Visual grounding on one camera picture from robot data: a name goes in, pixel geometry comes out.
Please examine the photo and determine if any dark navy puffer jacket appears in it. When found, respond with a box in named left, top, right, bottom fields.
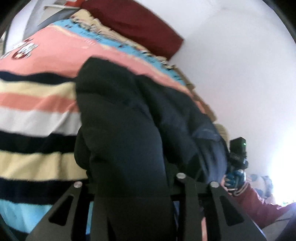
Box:
left=74, top=58, right=227, bottom=240

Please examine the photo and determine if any dark red sleeve forearm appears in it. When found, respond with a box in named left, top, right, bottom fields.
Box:
left=233, top=182, right=295, bottom=229

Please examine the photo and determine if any blue gloved right hand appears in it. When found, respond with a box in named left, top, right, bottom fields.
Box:
left=221, top=170, right=249, bottom=196

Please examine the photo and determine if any beige round cushion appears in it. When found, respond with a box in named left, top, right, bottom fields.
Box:
left=214, top=123, right=229, bottom=144

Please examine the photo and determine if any striped Hello Kitty blanket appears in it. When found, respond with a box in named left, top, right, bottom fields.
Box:
left=0, top=9, right=209, bottom=241

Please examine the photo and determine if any dark red headboard cushion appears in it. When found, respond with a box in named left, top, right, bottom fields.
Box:
left=81, top=0, right=184, bottom=60

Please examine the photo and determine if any beige patterned pillow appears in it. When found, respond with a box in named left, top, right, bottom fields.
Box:
left=69, top=9, right=177, bottom=70

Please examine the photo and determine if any red white box on shelf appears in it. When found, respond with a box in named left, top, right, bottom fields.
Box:
left=64, top=0, right=86, bottom=8

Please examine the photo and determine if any brown cardboard along wall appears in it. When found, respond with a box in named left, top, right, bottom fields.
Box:
left=172, top=65, right=217, bottom=122

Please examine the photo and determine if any grey wall shelf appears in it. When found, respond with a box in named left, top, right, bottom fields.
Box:
left=23, top=4, right=79, bottom=40

